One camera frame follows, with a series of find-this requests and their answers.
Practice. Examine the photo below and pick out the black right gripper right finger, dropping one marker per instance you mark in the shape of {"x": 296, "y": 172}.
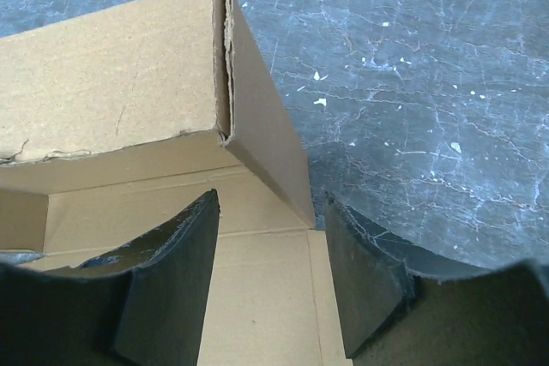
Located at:
{"x": 401, "y": 304}

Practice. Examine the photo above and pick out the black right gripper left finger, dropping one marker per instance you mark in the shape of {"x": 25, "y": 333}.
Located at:
{"x": 142, "y": 303}

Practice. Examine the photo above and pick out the cardboard box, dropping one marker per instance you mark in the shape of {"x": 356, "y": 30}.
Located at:
{"x": 114, "y": 122}

